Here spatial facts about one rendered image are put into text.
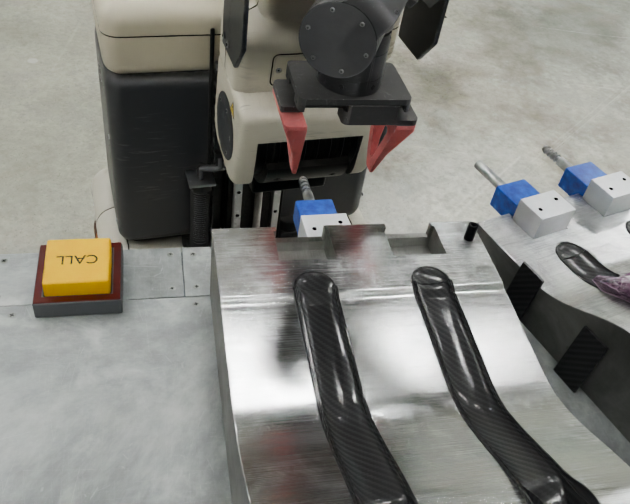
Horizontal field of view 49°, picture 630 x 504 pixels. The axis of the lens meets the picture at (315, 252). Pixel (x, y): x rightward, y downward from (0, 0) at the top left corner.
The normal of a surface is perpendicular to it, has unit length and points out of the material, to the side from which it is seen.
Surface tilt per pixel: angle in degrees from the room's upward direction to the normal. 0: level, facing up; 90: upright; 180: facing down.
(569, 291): 18
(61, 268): 0
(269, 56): 98
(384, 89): 1
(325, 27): 90
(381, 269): 0
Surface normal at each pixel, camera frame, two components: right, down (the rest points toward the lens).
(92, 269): 0.13, -0.72
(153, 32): 0.30, 0.69
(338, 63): -0.26, 0.64
